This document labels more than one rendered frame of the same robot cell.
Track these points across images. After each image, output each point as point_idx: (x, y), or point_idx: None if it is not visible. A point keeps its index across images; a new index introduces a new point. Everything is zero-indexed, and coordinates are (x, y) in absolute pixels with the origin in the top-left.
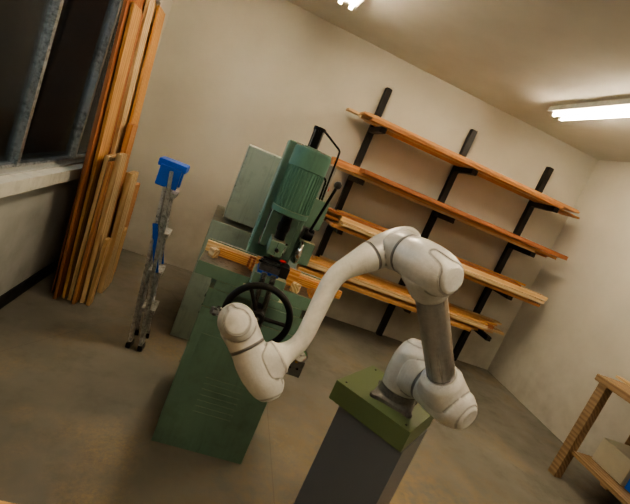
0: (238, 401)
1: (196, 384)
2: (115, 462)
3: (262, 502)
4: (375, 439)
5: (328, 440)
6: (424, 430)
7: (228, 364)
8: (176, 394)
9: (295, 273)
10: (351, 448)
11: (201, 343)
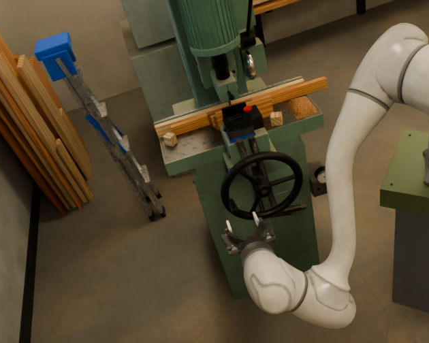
0: (287, 237)
1: None
2: (223, 339)
3: (361, 297)
4: None
5: (400, 237)
6: None
7: None
8: (230, 264)
9: (265, 101)
10: None
11: (222, 221)
